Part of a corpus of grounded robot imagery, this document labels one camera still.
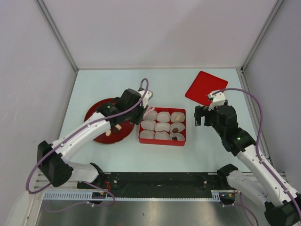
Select white round swirl chocolate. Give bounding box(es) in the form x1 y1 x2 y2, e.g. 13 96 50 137
105 130 111 137

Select white paper cup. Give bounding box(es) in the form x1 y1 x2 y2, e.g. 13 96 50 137
171 112 185 123
143 111 158 121
139 130 155 139
154 122 171 132
170 133 185 141
154 131 170 140
141 120 157 131
157 111 171 122
170 122 185 133

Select pink metal tongs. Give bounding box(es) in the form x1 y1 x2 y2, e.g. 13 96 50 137
144 106 155 115

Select red chocolate box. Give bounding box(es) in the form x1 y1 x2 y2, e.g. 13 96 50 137
138 107 187 146

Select milk leaf shaped chocolate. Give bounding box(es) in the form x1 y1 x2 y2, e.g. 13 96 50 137
172 128 179 133

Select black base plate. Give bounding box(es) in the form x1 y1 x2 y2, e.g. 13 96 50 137
92 172 236 197

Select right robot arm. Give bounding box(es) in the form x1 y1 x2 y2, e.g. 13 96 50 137
194 105 301 226

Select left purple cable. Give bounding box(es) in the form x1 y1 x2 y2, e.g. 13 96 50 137
25 78 150 214

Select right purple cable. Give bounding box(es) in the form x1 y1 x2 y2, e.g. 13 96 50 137
209 88 301 226

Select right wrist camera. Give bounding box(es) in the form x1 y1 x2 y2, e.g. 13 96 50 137
207 91 226 111

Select round red plate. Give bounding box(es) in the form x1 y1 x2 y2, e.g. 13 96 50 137
84 98 135 144

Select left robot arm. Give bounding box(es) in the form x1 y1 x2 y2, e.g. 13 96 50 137
37 89 153 188

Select grey cable duct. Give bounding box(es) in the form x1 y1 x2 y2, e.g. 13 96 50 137
43 191 229 202

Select purple cable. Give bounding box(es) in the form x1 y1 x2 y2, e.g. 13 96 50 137
209 88 301 226
25 78 150 214

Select red box lid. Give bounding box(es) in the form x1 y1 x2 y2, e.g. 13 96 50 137
185 71 228 105

